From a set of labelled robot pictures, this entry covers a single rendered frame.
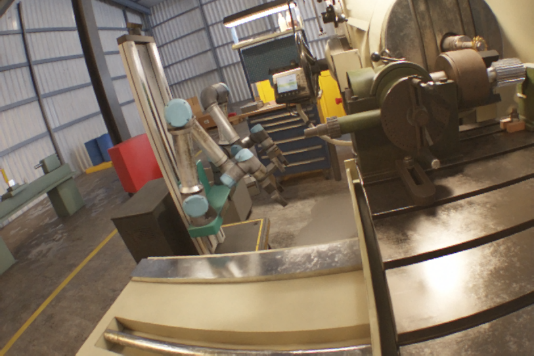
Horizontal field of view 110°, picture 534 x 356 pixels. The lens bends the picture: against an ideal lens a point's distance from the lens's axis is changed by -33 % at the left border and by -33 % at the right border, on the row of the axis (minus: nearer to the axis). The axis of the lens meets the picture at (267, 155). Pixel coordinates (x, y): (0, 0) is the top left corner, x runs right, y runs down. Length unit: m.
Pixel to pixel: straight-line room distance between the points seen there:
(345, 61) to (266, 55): 2.36
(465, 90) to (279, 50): 2.71
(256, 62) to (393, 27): 2.49
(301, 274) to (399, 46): 0.89
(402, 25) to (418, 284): 0.91
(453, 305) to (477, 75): 0.65
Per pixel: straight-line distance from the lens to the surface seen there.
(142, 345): 1.03
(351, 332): 0.83
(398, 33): 1.12
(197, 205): 1.25
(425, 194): 0.66
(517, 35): 1.55
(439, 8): 1.19
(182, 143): 1.20
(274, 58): 3.37
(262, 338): 0.89
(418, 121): 0.67
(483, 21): 1.30
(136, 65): 1.53
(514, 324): 0.47
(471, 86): 0.89
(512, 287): 0.51
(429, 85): 0.57
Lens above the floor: 1.37
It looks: 18 degrees down
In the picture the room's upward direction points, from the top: 17 degrees counter-clockwise
